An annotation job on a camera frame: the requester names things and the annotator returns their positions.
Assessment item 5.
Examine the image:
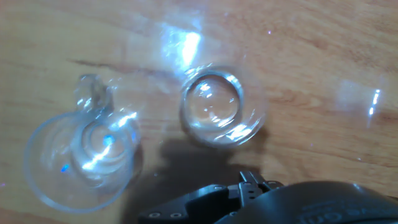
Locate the clear glass mug with handle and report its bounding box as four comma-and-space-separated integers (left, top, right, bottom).
22, 73, 142, 214

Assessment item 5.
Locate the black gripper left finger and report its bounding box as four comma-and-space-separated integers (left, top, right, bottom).
137, 170, 259, 224

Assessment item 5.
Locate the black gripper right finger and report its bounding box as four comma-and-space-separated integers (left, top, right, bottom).
252, 170, 284, 193

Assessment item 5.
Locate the glossy wooden board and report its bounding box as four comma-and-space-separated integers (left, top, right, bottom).
0, 0, 398, 224

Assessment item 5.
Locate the clear glass cup with spout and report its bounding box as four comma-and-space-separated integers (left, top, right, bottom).
179, 63, 269, 148

